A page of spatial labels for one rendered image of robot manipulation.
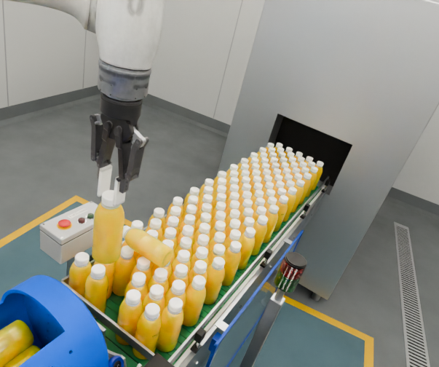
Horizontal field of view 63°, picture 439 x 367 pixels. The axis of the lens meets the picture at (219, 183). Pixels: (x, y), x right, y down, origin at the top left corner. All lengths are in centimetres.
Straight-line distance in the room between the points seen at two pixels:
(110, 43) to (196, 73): 447
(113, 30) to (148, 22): 6
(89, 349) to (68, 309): 9
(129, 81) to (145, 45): 7
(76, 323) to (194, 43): 451
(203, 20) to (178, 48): 51
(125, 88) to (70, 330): 48
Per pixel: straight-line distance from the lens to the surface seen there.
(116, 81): 65
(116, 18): 62
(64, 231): 119
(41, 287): 86
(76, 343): 82
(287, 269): 102
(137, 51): 63
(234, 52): 485
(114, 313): 123
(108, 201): 79
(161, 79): 536
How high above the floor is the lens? 187
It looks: 29 degrees down
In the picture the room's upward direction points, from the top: 16 degrees clockwise
